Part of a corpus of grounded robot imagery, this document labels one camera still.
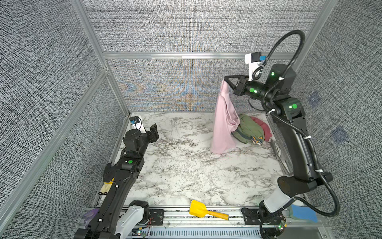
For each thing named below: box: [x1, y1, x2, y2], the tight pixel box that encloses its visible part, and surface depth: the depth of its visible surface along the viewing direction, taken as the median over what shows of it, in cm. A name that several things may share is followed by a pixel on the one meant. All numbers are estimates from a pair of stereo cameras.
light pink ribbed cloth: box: [210, 79, 241, 155], surface depth 74 cm
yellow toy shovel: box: [189, 199, 230, 221], surface depth 76 cm
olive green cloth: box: [231, 114, 265, 146], surface depth 99 cm
